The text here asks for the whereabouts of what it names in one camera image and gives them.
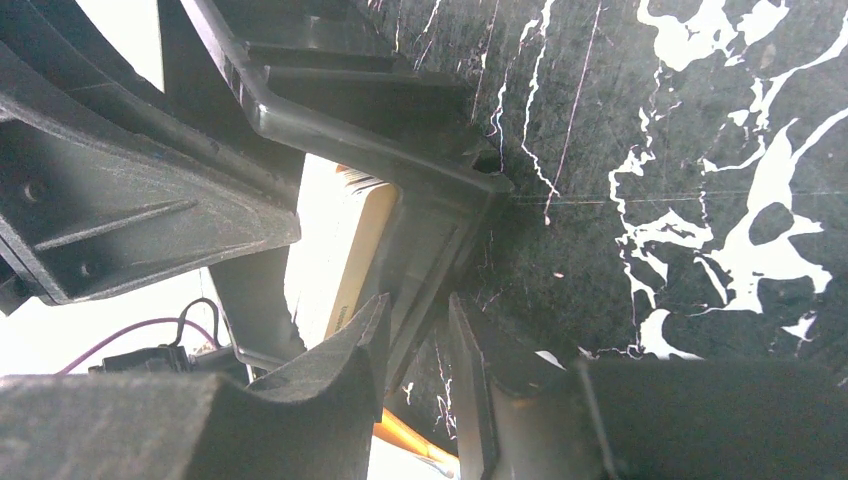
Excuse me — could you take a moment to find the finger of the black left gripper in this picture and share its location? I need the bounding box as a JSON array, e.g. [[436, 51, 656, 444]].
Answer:
[[1, 1, 301, 314]]

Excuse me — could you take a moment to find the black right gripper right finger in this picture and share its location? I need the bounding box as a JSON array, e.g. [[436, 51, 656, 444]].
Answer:
[[449, 294, 847, 479]]

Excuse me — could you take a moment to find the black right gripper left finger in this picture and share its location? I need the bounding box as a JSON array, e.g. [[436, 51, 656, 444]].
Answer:
[[1, 294, 391, 479]]

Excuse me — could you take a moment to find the orange leather card holder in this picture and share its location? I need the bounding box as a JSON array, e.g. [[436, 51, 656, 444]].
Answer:
[[373, 408, 459, 469]]

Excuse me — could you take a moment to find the stack of cards in box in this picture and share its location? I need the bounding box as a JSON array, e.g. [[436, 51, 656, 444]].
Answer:
[[284, 154, 398, 349]]

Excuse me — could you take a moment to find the black card box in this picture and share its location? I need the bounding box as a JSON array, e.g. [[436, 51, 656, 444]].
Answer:
[[158, 1, 512, 390]]

